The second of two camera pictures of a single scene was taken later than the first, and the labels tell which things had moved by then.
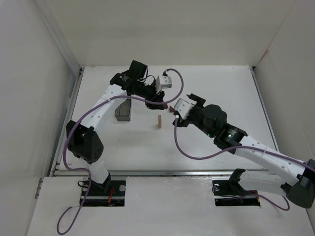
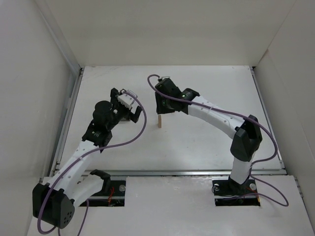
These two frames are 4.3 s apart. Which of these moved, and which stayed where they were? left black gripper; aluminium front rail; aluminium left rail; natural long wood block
Moved: left black gripper
Stayed: natural long wood block; aluminium left rail; aluminium front rail
